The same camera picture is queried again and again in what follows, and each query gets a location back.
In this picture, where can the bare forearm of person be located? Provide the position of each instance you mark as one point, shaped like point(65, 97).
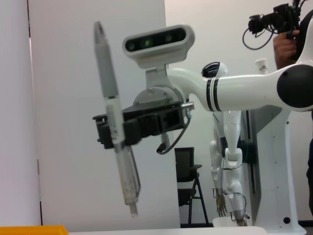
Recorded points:
point(283, 58)

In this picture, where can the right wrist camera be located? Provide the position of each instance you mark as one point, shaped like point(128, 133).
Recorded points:
point(156, 41)

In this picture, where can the black office chair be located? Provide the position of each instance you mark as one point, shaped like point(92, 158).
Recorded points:
point(184, 166)

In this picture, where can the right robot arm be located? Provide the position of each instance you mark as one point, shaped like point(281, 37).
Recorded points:
point(244, 90)

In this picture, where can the white humanoid robot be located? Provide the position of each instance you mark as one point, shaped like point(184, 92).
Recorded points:
point(232, 127)

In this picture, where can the silver metal stud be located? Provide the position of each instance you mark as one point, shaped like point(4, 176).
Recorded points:
point(188, 105)

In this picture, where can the bare hand of person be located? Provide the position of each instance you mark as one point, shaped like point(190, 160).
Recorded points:
point(283, 42)

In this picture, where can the black video camera rig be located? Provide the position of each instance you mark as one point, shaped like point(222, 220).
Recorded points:
point(281, 14)

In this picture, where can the yellow plastic bin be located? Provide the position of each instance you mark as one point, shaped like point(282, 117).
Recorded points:
point(31, 231)

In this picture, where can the silver ballpoint pen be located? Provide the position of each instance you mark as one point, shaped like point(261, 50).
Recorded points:
point(107, 68)

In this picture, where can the white paper cup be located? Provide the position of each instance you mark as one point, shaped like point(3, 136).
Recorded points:
point(261, 66)

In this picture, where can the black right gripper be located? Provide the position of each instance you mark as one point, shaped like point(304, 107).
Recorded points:
point(168, 117)

